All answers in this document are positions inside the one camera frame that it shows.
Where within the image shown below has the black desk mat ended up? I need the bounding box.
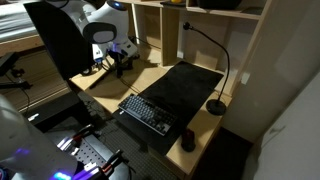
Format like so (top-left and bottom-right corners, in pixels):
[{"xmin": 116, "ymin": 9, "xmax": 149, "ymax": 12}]
[{"xmin": 111, "ymin": 60, "xmax": 225, "ymax": 157}]

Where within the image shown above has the wooden shelf unit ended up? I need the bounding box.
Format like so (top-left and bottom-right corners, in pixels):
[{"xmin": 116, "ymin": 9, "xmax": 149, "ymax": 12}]
[{"xmin": 129, "ymin": 0, "xmax": 274, "ymax": 98}]

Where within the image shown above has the thin black cable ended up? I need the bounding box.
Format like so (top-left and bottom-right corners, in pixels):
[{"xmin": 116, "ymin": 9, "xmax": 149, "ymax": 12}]
[{"xmin": 118, "ymin": 74, "xmax": 143, "ymax": 98}]

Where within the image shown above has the small black round device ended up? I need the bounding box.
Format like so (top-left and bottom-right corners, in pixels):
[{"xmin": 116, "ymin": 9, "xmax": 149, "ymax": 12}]
[{"xmin": 81, "ymin": 63, "xmax": 103, "ymax": 77}]

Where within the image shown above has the black computer monitor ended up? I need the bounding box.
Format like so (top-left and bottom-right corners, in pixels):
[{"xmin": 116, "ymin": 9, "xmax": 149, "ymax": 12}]
[{"xmin": 23, "ymin": 1, "xmax": 98, "ymax": 81}]

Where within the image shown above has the black bag on shelf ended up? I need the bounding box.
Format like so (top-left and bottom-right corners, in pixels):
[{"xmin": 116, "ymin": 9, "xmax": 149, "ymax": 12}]
[{"xmin": 195, "ymin": 0, "xmax": 243, "ymax": 11}]

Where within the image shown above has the white mattress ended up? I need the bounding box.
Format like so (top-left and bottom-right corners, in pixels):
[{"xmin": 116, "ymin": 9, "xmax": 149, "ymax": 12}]
[{"xmin": 0, "ymin": 0, "xmax": 38, "ymax": 43}]

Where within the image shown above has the dark grey mechanical keyboard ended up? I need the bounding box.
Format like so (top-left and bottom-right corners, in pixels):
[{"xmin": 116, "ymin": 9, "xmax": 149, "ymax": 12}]
[{"xmin": 117, "ymin": 93, "xmax": 178, "ymax": 137}]

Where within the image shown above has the black textured floor mat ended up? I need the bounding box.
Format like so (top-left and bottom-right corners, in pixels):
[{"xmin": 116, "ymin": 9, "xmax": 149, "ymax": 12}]
[{"xmin": 78, "ymin": 91, "xmax": 181, "ymax": 180}]

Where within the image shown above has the black gooseneck desk lamp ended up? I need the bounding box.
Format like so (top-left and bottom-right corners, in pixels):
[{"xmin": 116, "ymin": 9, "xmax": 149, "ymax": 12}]
[{"xmin": 182, "ymin": 21, "xmax": 232, "ymax": 117}]

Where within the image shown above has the white wall outlet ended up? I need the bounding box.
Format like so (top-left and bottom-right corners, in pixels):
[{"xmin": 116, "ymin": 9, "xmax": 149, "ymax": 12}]
[{"xmin": 240, "ymin": 71, "xmax": 251, "ymax": 86}]

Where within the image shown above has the black red computer mouse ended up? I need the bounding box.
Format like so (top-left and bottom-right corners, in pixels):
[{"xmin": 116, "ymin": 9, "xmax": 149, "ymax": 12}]
[{"xmin": 180, "ymin": 128, "xmax": 198, "ymax": 153}]

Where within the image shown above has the red black clamp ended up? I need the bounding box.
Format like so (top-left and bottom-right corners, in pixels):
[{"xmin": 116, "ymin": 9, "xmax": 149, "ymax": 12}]
[
  {"xmin": 99, "ymin": 149, "xmax": 125, "ymax": 175},
  {"xmin": 70, "ymin": 123, "xmax": 96, "ymax": 143}
]

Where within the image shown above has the thin black tray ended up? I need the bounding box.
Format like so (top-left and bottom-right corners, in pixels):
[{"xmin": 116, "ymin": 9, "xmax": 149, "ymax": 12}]
[{"xmin": 159, "ymin": 1, "xmax": 188, "ymax": 8}]

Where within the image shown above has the black cabinet box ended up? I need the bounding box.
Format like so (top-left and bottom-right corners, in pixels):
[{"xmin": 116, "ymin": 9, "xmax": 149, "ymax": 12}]
[{"xmin": 21, "ymin": 91, "xmax": 85, "ymax": 133}]

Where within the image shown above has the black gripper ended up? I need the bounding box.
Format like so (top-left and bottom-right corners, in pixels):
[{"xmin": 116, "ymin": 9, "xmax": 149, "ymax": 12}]
[{"xmin": 108, "ymin": 49, "xmax": 135, "ymax": 80}]

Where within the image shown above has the black monitor stand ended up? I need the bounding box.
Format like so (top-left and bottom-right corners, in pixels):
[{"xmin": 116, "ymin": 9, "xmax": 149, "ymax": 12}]
[{"xmin": 88, "ymin": 56, "xmax": 142, "ymax": 90}]

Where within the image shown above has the metal perforated mounting plate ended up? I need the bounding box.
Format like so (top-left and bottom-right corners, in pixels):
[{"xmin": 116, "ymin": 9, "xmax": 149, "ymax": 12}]
[{"xmin": 46, "ymin": 129, "xmax": 132, "ymax": 180}]

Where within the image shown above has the black camera tripod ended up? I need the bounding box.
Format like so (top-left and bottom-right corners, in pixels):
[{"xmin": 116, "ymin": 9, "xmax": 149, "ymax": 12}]
[{"xmin": 0, "ymin": 52, "xmax": 33, "ymax": 91}]

